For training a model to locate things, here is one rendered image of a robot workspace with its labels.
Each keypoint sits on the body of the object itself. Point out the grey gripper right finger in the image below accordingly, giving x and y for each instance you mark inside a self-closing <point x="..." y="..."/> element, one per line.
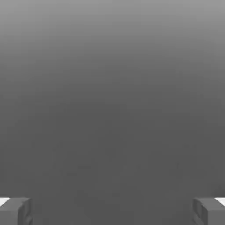
<point x="211" y="213"/>

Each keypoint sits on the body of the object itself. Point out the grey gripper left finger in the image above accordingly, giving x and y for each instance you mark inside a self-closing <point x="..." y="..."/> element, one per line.
<point x="12" y="212"/>

